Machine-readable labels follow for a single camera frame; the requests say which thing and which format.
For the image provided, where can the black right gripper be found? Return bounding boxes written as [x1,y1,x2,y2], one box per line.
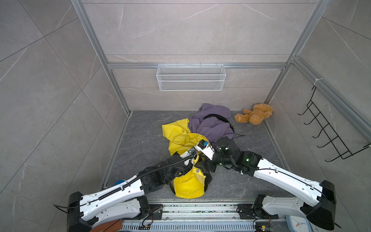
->
[193,147,234,173]

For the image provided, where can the metal base rail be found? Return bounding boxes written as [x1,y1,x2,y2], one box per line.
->
[121,199,288,232]

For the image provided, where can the yellow trousers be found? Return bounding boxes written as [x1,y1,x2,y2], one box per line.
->
[161,118,209,200]

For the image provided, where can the white wire mesh basket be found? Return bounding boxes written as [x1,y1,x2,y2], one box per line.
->
[156,64,226,91]

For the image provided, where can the purple garment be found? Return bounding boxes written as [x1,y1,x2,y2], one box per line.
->
[189,103,234,143]

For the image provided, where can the brown teddy bear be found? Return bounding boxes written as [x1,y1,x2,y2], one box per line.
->
[234,103,273,125]

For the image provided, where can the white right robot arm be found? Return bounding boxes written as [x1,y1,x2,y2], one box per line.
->
[197,137,336,231]

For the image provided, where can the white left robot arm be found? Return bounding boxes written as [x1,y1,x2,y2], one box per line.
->
[55,148,198,232]

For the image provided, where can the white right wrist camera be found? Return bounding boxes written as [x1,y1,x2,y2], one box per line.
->
[196,140,215,160]

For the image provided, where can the black wire hook rack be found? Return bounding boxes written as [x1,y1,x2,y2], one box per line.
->
[298,87,371,162]

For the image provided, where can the white analog clock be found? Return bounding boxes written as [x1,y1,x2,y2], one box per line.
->
[286,215,313,232]

